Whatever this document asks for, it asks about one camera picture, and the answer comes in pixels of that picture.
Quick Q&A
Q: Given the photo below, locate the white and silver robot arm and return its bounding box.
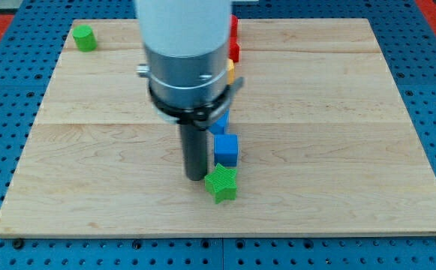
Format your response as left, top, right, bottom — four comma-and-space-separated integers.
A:
135, 0, 231, 124

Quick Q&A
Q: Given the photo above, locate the green star block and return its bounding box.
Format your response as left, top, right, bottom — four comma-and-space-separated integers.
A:
204, 163, 237, 204

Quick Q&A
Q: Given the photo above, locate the red star block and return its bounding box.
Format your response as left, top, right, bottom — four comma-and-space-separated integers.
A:
229, 37, 240, 63

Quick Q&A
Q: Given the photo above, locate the red circle block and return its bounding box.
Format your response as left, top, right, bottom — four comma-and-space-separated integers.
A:
230, 14, 239, 38

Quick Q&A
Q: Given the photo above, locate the blue block behind rod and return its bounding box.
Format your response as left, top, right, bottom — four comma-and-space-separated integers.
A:
209, 110, 230, 135

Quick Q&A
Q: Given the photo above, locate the blue cube block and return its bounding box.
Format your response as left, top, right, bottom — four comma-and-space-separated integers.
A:
213, 134, 239, 167

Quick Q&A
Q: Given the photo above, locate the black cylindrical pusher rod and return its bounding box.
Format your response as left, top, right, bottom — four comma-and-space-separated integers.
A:
179, 124, 208, 181

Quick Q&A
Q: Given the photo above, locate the yellow block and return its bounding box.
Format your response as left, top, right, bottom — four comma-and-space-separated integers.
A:
227, 58, 235, 85

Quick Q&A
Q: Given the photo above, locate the wooden board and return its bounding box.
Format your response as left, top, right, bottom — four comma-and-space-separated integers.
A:
0, 19, 436, 239

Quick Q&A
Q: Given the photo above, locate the green cylinder block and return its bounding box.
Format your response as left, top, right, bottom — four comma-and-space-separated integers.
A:
72, 25, 97, 52

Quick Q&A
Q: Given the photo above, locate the black clamp ring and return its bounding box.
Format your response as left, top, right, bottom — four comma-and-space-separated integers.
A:
147, 76, 245, 131

